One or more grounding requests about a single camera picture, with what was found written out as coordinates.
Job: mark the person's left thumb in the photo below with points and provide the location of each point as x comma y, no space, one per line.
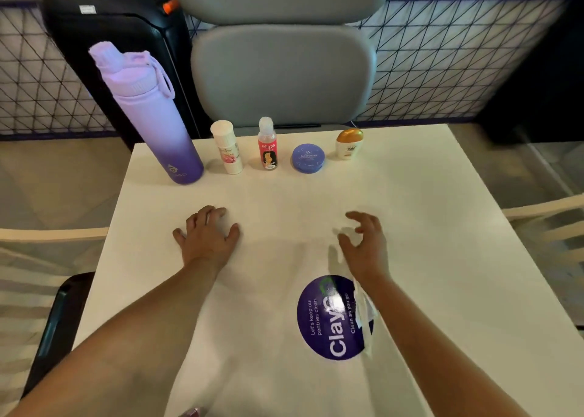
232,234

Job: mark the small pink item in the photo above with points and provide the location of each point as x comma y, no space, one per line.
194,413

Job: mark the blue round compact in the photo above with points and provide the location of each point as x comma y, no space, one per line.
308,158

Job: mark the small white bottle pink label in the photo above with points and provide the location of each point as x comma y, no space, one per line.
227,149

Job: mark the round purple sticker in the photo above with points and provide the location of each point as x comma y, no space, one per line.
328,325

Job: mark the person's right thumb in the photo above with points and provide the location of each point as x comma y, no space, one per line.
347,244

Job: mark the person's right forearm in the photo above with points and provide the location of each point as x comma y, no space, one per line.
433,352

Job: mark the black suitcase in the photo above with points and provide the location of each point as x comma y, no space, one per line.
91,42

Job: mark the person's left forearm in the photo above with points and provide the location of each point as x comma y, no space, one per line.
137,339

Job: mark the person's left middle finger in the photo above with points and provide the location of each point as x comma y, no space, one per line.
206,212

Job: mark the person's left hand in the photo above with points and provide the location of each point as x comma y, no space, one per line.
205,243

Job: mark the grey padded chair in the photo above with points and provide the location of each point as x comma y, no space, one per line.
283,69

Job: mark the orange knob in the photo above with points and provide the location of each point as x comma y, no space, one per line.
170,5

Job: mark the purple water bottle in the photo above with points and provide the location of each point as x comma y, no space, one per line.
155,124

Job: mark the black chair seat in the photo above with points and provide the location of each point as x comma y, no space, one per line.
59,321

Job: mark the white bottle gold cap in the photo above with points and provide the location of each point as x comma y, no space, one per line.
349,145

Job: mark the person's left little finger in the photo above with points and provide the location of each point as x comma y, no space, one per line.
179,236

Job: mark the white wooden chair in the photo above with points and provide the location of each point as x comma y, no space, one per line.
547,229
32,266

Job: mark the clear bottle red label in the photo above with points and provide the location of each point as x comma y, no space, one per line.
268,149

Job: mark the person's right hand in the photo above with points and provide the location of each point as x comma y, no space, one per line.
369,257

